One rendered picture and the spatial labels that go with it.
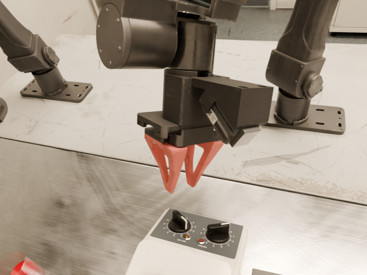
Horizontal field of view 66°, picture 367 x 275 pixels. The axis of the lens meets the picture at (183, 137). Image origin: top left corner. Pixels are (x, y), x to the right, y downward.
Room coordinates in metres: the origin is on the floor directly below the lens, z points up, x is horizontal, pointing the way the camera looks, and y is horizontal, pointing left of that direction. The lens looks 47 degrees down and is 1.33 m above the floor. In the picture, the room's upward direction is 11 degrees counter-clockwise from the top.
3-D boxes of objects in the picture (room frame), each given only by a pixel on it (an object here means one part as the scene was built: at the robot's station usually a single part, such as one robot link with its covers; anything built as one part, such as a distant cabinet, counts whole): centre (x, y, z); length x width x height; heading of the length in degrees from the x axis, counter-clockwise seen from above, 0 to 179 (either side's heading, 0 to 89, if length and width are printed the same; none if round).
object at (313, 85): (0.40, -0.22, 1.00); 0.09 x 0.06 x 0.06; 29
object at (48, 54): (0.66, 0.31, 1.00); 0.09 x 0.06 x 0.06; 86
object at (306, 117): (0.40, -0.23, 0.94); 0.20 x 0.07 x 0.08; 64
